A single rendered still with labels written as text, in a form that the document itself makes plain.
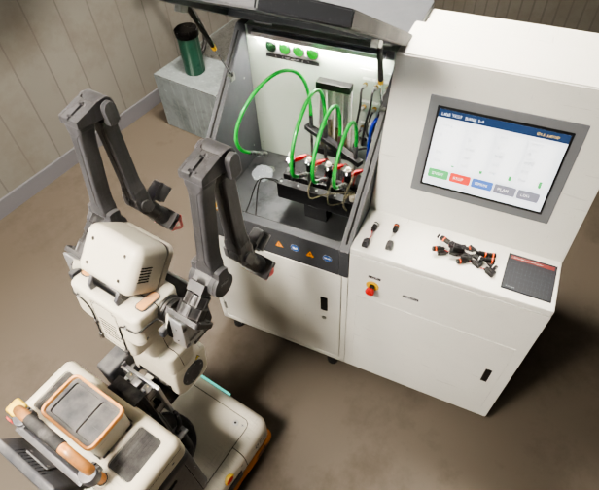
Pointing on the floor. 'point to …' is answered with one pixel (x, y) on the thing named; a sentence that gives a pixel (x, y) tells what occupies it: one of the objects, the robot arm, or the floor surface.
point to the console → (453, 44)
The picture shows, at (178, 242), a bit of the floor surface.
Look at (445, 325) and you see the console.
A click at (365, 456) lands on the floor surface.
